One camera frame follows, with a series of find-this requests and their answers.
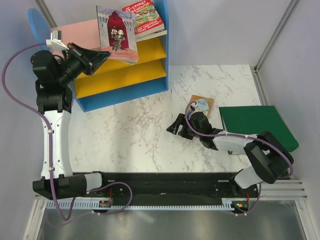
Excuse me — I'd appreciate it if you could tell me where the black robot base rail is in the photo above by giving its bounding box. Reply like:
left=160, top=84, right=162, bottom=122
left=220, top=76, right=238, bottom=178
left=76, top=172, right=258, bottom=204

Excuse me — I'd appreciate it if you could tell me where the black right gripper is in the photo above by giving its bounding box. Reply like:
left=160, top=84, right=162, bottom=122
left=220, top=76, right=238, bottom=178
left=166, top=113, right=202, bottom=140

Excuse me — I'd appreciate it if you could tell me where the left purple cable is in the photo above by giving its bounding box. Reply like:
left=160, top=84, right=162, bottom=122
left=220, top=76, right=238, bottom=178
left=1, top=42, right=133, bottom=227

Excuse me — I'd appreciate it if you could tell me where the light blue cable duct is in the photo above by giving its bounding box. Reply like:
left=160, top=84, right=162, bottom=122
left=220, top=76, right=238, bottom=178
left=46, top=197, right=238, bottom=210

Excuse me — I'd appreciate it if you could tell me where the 13-Storey Treehouse red book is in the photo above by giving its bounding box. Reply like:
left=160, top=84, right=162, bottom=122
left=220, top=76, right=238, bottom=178
left=122, top=0, right=165, bottom=38

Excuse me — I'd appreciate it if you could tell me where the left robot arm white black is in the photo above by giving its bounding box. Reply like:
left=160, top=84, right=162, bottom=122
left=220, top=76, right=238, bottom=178
left=30, top=42, right=111, bottom=200

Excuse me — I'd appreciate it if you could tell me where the Hamlet picture book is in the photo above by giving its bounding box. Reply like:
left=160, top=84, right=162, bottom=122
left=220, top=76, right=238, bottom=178
left=96, top=5, right=139, bottom=65

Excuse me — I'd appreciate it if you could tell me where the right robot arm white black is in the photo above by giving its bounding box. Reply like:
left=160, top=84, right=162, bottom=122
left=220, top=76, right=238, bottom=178
left=166, top=111, right=294, bottom=197

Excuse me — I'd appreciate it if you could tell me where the aluminium frame post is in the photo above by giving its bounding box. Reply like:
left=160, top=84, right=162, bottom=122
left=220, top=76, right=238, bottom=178
left=251, top=0, right=300, bottom=74

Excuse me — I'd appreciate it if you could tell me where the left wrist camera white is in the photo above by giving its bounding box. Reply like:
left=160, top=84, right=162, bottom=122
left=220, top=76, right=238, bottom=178
left=46, top=29, right=68, bottom=53

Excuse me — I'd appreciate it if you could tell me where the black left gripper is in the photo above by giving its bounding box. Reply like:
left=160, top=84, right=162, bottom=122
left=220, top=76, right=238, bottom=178
left=57, top=42, right=111, bottom=85

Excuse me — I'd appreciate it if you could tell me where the green lever arch file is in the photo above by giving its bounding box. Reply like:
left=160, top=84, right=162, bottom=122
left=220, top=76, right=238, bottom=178
left=219, top=105, right=299, bottom=153

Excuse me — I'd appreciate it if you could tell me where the colourful blue wooden bookshelf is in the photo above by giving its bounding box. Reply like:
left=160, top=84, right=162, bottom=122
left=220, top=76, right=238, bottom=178
left=27, top=0, right=170, bottom=113

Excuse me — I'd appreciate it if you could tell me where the Othello tan picture book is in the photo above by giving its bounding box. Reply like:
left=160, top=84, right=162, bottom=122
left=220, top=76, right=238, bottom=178
left=187, top=94, right=214, bottom=118

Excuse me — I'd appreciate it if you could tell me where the Nineteen Eighty-Four blue book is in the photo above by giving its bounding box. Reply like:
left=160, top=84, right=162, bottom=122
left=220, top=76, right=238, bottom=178
left=135, top=29, right=168, bottom=42

